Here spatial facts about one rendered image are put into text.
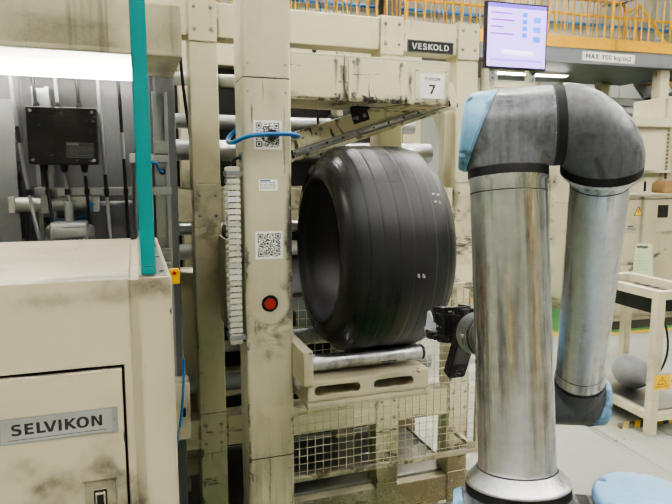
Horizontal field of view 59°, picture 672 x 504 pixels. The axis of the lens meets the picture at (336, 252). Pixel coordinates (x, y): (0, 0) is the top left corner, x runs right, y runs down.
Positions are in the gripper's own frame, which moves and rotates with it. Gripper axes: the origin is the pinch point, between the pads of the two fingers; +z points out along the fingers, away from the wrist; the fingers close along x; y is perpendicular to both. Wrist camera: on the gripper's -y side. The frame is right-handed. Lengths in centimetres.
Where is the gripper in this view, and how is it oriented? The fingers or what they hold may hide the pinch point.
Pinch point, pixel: (429, 330)
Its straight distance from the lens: 150.4
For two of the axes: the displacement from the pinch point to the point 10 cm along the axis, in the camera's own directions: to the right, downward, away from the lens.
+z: -3.2, 0.0, 9.5
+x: -9.5, 0.4, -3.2
